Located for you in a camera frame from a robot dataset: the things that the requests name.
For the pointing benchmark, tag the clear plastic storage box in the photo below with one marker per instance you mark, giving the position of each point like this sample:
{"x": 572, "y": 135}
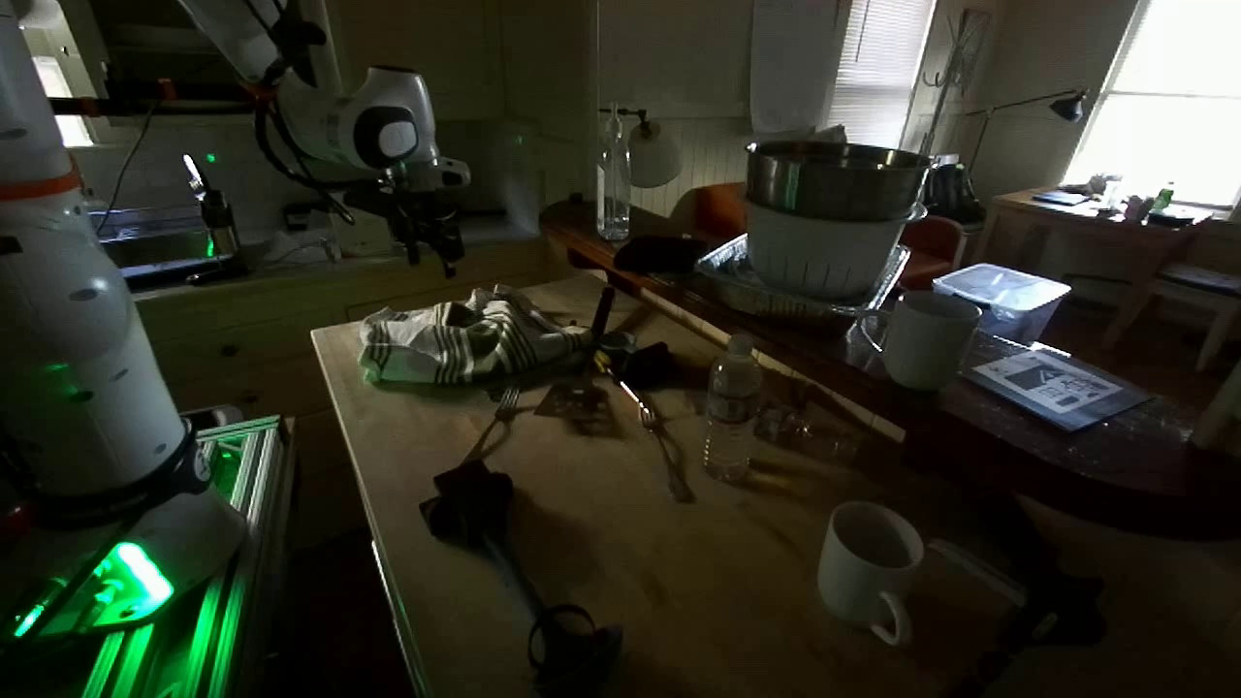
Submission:
{"x": 1009, "y": 301}

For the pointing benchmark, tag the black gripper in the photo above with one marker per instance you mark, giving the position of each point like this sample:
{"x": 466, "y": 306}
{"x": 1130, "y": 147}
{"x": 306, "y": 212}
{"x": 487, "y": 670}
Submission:
{"x": 421, "y": 216}

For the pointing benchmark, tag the metal tray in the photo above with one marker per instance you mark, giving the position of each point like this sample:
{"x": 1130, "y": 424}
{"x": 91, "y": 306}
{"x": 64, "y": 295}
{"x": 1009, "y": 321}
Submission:
{"x": 735, "y": 282}

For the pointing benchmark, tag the striped tea towel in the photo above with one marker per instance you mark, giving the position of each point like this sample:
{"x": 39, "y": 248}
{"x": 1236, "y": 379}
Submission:
{"x": 487, "y": 335}

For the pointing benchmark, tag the black clamp tool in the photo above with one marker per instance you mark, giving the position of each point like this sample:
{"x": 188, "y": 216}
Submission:
{"x": 568, "y": 650}

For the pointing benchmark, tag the white mug on tray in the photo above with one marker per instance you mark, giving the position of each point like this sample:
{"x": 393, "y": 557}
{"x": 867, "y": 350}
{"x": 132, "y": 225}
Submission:
{"x": 922, "y": 340}

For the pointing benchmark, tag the clear plastic water bottle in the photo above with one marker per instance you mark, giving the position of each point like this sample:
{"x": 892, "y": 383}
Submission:
{"x": 730, "y": 407}

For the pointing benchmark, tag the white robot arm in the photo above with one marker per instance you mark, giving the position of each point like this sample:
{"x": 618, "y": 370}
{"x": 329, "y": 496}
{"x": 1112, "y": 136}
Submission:
{"x": 85, "y": 400}

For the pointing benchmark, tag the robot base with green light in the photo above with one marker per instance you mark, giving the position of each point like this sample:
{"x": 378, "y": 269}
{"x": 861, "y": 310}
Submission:
{"x": 99, "y": 613}

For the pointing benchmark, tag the desk lamp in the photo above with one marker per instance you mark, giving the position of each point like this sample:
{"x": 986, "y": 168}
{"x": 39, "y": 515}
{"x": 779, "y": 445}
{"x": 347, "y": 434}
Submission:
{"x": 1022, "y": 142}

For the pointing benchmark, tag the white mug on table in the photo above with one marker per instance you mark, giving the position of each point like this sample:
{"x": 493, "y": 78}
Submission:
{"x": 867, "y": 566}

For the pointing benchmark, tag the wooden desk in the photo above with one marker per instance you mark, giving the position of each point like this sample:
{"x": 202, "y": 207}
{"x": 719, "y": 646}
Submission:
{"x": 1099, "y": 253}

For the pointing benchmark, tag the white colander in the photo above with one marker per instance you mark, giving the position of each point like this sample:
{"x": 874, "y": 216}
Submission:
{"x": 830, "y": 253}

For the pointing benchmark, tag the stainless steel bowl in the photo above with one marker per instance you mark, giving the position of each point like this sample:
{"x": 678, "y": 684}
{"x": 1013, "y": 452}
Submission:
{"x": 837, "y": 181}

